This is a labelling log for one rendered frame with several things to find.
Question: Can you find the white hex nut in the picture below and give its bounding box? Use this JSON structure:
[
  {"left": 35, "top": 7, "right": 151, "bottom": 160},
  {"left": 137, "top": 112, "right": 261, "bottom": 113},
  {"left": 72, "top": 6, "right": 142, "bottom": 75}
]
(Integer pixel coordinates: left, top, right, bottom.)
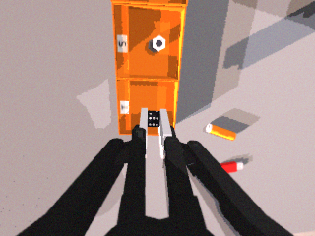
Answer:
[{"left": 153, "top": 35, "right": 165, "bottom": 51}]

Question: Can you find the orange rack of bins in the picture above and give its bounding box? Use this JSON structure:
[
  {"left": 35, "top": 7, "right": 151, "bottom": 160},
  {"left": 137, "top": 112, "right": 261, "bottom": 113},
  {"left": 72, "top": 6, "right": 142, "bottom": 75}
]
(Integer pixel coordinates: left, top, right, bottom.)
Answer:
[{"left": 110, "top": 0, "right": 188, "bottom": 135}]

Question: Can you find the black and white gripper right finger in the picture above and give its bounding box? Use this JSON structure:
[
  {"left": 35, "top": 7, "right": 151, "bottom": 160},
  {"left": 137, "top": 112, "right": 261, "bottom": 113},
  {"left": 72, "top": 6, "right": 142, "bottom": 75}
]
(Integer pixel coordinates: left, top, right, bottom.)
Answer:
[{"left": 158, "top": 108, "right": 294, "bottom": 236}]

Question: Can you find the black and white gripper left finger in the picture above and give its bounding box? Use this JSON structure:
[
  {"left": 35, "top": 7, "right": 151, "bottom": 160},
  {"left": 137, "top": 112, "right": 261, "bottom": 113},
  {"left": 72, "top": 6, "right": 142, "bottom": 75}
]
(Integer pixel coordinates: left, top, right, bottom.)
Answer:
[{"left": 16, "top": 108, "right": 148, "bottom": 236}]

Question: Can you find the red usb stick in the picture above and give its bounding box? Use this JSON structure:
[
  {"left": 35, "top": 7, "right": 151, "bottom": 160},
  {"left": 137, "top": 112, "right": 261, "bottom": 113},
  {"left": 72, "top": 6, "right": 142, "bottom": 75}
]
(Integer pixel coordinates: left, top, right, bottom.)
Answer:
[{"left": 220, "top": 161, "right": 243, "bottom": 173}]

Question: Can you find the dark grey hex nut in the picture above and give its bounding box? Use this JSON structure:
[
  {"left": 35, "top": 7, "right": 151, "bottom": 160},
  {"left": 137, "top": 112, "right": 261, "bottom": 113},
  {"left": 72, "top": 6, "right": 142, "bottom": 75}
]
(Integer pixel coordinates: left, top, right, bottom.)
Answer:
[{"left": 148, "top": 39, "right": 157, "bottom": 53}]

